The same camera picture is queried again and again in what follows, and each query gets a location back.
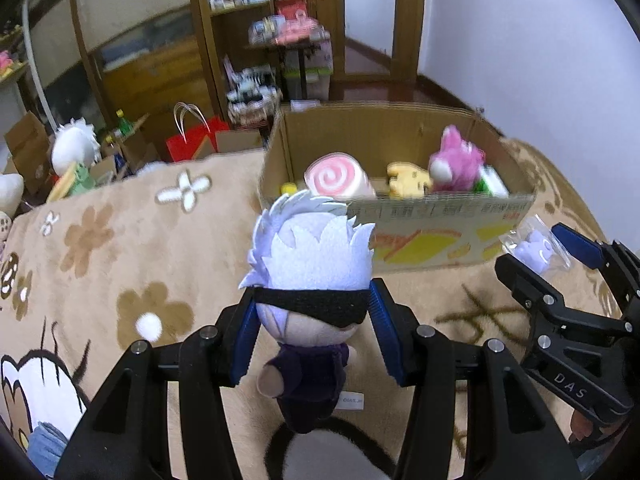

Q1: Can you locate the white pole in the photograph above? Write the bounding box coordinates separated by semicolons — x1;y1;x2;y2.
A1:
20;0;53;128

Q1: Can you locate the white-haired blindfolded plush doll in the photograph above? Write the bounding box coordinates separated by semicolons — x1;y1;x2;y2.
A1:
239;189;377;435

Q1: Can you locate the wooden open shelf unit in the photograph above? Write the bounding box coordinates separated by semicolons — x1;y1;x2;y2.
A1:
186;0;281;128

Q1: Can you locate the cardboard box with bottles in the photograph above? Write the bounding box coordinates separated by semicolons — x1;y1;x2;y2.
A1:
99;112;162;181

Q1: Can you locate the blue denim cloth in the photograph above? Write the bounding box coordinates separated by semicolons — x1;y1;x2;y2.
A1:
27;422;68;480

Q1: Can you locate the pink furry plush toy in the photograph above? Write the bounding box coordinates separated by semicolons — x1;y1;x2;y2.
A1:
428;126;487;194

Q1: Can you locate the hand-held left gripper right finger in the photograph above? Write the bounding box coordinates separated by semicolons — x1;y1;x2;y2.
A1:
367;279;568;480

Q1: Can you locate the white round plush toy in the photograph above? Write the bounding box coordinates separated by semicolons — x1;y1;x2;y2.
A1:
0;172;26;220

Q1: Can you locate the clear plastic storage bin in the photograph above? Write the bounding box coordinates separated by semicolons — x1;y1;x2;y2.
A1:
282;42;335;102

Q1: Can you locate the small open cardboard box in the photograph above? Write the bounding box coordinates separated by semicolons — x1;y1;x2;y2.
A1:
89;155;118;186

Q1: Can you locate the pink swirl round plush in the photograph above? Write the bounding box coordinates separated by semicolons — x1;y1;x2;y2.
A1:
302;151;377;201

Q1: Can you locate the large cardboard box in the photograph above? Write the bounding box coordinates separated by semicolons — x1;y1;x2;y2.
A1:
257;101;543;275

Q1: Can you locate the pile of small clear boxes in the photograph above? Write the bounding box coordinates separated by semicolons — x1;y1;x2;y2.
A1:
249;16;286;46

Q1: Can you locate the white spiky-haired plush toy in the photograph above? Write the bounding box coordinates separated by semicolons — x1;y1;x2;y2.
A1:
50;116;102;177

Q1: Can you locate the wooden wardrobe with panels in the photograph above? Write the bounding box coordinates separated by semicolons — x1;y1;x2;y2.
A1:
20;0;221;161

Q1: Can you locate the green frog toy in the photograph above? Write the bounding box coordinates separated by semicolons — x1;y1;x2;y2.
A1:
46;161;97;204

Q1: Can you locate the lavender plush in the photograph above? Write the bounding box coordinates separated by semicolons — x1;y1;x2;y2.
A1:
502;214;572;273

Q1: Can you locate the brown cardboard box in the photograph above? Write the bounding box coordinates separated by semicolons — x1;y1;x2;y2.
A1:
2;110;53;196

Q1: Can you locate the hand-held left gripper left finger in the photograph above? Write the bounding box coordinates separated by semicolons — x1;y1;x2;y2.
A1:
54;290;261;480

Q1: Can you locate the red paper bag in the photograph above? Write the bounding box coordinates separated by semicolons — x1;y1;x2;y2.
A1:
166;101;232;163

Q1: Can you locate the person's right hand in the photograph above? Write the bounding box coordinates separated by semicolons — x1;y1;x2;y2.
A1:
569;407;606;443

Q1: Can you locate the green and white soft pack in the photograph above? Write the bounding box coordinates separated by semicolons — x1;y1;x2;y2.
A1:
474;165;511;198

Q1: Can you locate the pile of pink packets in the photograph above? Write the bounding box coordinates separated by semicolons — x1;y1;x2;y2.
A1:
274;16;321;45

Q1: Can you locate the small wooden side table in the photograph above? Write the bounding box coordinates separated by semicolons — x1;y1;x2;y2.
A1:
244;40;331;101

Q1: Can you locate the yellow plush toy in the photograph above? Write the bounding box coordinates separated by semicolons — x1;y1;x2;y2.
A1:
386;161;435;200

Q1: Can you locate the pile of striped socks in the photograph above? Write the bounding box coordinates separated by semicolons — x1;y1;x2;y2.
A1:
227;65;278;106

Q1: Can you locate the red gift box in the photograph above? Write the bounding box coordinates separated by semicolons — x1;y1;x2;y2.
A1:
274;0;310;23

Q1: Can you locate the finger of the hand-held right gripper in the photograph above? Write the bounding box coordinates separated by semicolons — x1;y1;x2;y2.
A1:
494;254;631;347
550;222;640;321

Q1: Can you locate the wicker basket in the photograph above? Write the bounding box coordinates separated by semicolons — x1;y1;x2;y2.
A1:
227;92;282;127

